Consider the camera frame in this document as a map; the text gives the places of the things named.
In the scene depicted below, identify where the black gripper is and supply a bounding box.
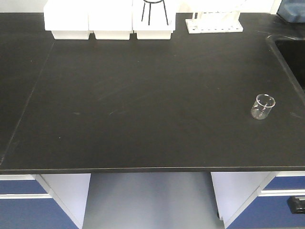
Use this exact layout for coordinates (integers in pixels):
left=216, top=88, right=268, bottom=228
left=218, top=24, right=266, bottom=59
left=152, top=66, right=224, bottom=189
left=287, top=196, right=305, bottom=214

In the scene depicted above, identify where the clear glass beaker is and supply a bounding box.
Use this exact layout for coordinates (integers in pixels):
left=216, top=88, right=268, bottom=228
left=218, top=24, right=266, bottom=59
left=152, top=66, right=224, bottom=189
left=251, top=94, right=275, bottom=120

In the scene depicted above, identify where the white storage box right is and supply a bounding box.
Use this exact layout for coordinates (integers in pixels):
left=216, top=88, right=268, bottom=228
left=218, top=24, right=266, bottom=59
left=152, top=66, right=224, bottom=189
left=132, top=0, right=176, bottom=40

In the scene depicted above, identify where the white storage box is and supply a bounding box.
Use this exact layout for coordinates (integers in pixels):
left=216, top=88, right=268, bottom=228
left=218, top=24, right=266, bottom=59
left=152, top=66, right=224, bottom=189
left=88, top=0, right=133, bottom=40
left=132, top=0, right=176, bottom=40
left=43, top=0, right=90, bottom=40

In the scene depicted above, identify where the white storage box middle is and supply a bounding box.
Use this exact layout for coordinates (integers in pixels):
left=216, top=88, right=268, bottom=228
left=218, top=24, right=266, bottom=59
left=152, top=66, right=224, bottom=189
left=88, top=0, right=133, bottom=40

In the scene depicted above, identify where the white storage box left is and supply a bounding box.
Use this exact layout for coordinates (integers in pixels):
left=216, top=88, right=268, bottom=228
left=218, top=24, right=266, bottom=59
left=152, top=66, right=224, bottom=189
left=43, top=0, right=90, bottom=40

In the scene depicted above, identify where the blue cabinet right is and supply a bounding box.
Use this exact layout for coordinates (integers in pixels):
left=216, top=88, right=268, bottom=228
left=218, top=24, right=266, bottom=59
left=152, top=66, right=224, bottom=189
left=211, top=171, right=305, bottom=229

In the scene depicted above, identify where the blue cabinet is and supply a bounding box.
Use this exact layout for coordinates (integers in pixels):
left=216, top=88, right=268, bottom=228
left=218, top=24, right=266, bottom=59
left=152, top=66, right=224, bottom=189
left=0, top=174, right=91, bottom=229
left=211, top=171, right=305, bottom=229

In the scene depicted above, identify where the black lab sink basin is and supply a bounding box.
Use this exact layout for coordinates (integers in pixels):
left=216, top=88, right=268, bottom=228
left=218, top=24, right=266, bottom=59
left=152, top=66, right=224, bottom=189
left=266, top=35, right=305, bottom=99

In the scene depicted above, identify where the blue cloth bag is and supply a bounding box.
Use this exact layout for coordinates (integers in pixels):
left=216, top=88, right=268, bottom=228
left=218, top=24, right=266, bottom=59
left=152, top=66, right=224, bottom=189
left=277, top=0, right=305, bottom=23

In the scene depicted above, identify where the white test tube rack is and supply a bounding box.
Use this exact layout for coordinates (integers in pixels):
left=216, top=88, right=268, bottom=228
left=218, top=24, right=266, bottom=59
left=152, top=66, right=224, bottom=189
left=185, top=0, right=245, bottom=34

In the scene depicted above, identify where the blue cabinet left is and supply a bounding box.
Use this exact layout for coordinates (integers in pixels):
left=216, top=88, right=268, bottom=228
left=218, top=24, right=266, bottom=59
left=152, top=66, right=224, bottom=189
left=0, top=174, right=91, bottom=229

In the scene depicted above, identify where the black wire tripod stand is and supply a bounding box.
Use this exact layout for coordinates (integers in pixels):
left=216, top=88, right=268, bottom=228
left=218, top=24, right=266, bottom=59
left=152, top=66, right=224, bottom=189
left=141, top=0, right=170, bottom=26

